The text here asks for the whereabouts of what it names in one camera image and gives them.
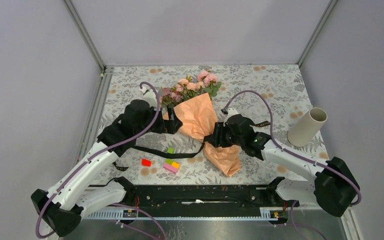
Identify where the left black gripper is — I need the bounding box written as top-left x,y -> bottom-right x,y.
135,104 -> 183,138

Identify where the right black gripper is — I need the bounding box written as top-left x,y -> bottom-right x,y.
207,121 -> 244,148

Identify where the black gold-lettered ribbon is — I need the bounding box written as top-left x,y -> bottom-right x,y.
112,120 -> 271,172

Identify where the peach paper flower bouquet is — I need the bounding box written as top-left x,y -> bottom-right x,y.
160,70 -> 241,177

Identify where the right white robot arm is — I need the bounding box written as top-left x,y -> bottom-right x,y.
204,114 -> 360,217

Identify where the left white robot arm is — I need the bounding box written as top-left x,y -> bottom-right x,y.
31,99 -> 183,239

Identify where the beige cylindrical vase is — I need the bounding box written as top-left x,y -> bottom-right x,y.
287,107 -> 328,147

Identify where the floral patterned table mat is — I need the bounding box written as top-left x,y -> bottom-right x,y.
92,64 -> 312,185

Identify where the green studded brick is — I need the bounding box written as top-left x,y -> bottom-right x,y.
165,159 -> 173,165

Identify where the yellow studded brick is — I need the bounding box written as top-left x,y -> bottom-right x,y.
171,161 -> 180,169

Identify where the pink flat block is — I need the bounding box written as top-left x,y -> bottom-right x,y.
163,163 -> 178,174

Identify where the red block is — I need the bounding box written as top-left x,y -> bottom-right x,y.
141,158 -> 152,167

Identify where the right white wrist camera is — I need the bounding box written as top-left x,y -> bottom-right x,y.
221,107 -> 239,126

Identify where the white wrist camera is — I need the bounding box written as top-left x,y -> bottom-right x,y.
140,87 -> 157,108
221,107 -> 239,126

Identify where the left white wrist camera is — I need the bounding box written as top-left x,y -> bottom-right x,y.
140,87 -> 157,108

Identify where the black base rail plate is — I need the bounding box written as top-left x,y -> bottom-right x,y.
121,184 -> 293,219

